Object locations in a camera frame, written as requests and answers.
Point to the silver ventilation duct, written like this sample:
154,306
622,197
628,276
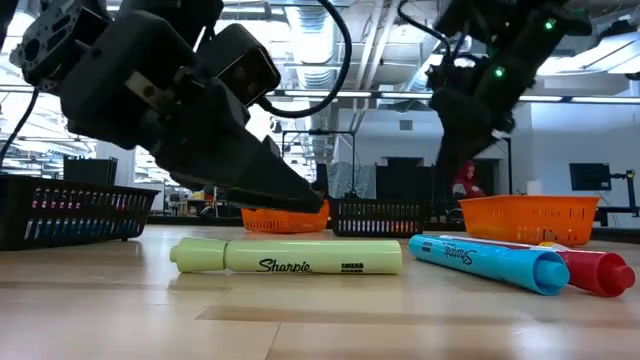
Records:
310,30

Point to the person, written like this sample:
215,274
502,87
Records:
469,180

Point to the black plastic basket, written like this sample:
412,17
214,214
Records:
380,217
75,215

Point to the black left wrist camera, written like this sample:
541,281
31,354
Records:
240,65

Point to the thin orange-yellow marker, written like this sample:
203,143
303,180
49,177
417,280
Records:
552,245

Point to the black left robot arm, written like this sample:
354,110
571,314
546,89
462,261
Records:
50,45

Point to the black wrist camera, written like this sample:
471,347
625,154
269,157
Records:
450,77
240,65

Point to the orange plastic basket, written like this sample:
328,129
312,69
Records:
285,220
530,220

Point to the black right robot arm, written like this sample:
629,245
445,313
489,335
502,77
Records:
525,40

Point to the black wall monitor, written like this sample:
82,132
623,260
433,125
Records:
590,176

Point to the black partition panel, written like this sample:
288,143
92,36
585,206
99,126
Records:
405,180

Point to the long ceiling light strip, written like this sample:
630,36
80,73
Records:
550,98

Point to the bright ceiling light panel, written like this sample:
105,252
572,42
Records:
555,67

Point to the blue Sharpie highlighter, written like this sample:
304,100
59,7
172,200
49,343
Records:
480,260

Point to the white roll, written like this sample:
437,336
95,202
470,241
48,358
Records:
534,187

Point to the black cabinet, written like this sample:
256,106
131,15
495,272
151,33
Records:
90,172

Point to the black frame stand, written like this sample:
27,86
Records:
509,170
320,132

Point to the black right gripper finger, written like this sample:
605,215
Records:
447,160

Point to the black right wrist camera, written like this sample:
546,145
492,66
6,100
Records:
450,77

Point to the yellow-green Sharpie highlighter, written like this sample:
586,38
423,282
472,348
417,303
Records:
310,255

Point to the white marker with red cap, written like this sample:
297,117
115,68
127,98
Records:
600,272

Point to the white wall vent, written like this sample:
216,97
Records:
406,125

